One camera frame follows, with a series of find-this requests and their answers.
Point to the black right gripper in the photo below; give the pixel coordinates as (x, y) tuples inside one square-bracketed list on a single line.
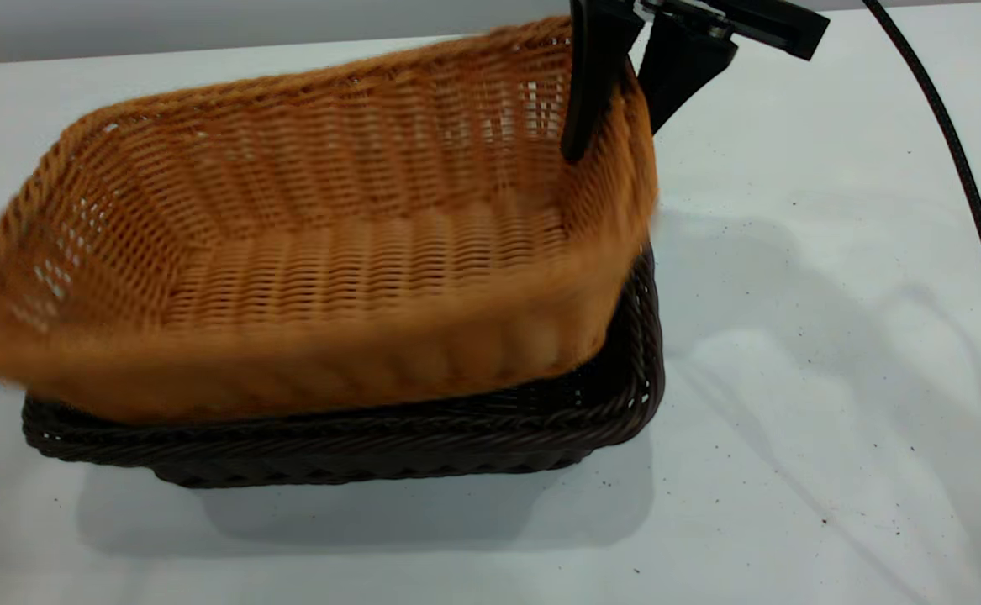
[(751, 21)]

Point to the orange wicker basket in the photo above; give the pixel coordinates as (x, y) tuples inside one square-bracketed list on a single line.
[(330, 277)]

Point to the black wicker basket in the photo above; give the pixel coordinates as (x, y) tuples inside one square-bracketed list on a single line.
[(372, 445)]

